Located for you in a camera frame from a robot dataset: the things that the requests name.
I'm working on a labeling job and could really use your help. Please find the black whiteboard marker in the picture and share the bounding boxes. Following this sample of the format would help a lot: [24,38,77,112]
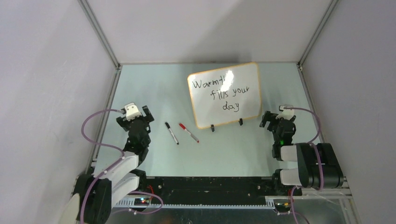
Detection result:
[165,122,179,145]

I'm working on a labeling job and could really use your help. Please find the red capped marker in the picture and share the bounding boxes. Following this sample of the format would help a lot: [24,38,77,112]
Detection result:
[179,123,200,143]

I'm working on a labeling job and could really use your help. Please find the yellow framed whiteboard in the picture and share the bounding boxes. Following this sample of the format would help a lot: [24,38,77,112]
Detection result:
[187,62,262,129]

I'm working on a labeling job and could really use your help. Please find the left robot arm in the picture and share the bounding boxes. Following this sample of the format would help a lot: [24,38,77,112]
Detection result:
[73,103,154,224]

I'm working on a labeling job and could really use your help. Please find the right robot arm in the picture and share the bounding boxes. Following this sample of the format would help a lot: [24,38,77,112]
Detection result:
[260,109,344,195]

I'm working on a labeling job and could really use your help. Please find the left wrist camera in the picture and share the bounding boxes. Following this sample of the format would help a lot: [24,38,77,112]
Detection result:
[124,102,142,121]

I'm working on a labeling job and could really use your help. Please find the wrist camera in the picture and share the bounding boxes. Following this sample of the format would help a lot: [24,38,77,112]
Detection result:
[124,102,142,121]
[276,105,295,120]

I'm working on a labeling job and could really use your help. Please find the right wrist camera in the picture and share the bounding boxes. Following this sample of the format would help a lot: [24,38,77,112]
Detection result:
[276,105,295,120]

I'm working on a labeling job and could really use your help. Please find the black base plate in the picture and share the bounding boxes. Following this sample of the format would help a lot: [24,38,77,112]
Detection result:
[138,177,292,206]

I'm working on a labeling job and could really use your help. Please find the aluminium frame rail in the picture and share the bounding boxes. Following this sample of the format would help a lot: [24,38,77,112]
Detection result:
[77,0,121,70]

